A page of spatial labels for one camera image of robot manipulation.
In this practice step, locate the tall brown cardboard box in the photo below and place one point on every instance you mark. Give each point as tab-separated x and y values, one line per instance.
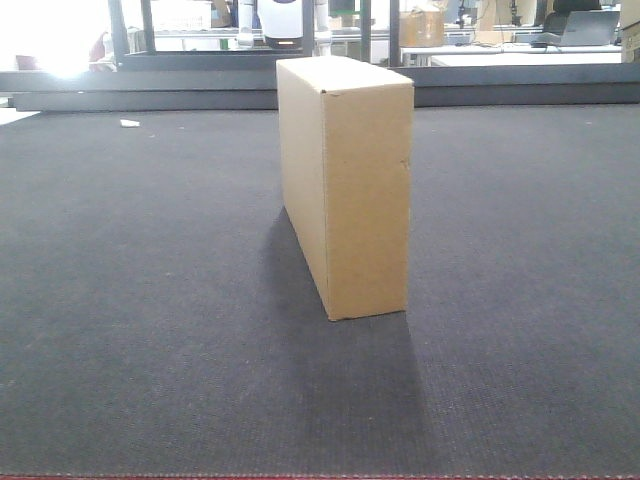
345	130

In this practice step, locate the dark grey conveyor belt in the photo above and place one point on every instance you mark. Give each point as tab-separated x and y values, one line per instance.
158	317

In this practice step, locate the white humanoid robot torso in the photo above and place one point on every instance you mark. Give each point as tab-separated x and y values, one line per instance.
281	23

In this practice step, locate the white paper scrap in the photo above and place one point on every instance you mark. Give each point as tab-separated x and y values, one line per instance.
127	123

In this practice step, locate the brown box on far desk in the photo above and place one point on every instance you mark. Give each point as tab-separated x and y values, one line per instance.
420	28

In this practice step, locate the grey laptop on desk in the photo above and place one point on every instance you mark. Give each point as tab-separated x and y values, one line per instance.
582	28

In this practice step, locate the black metal frame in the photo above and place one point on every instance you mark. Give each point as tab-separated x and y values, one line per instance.
201	35

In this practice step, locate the red conveyor frame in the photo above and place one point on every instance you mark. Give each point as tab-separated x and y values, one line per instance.
16	476

